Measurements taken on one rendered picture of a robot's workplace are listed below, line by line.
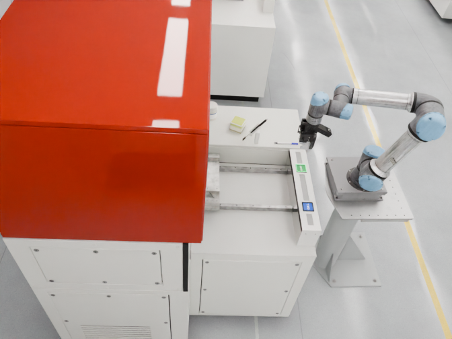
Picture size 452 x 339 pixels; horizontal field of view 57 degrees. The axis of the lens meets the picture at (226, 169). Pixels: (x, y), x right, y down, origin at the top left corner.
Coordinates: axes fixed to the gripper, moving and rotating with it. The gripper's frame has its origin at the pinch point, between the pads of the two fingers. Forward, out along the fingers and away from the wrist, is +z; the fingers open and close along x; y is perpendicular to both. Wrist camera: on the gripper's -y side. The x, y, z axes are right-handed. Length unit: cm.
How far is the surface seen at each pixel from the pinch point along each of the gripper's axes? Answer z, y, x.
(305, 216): 14.7, 2.6, 32.1
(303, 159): 14.7, -1.4, -7.4
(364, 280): 109, -62, 16
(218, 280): 56, 43, 46
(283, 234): 28.7, 11.3, 33.5
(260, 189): 28.7, 21.2, 4.1
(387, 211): 29, -49, 16
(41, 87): -71, 104, 51
